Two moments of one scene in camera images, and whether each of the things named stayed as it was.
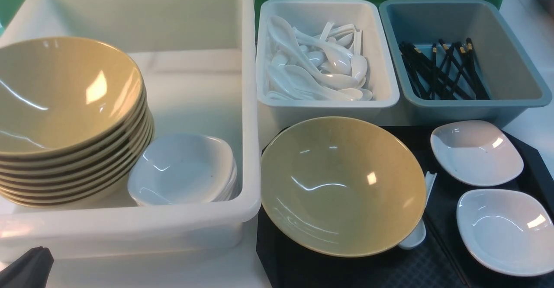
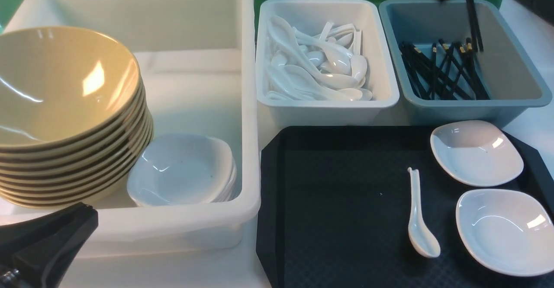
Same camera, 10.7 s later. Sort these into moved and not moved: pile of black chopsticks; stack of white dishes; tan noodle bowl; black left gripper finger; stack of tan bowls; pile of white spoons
Moved: tan noodle bowl; black left gripper finger
Not moved: pile of white spoons; pile of black chopsticks; stack of white dishes; stack of tan bowls
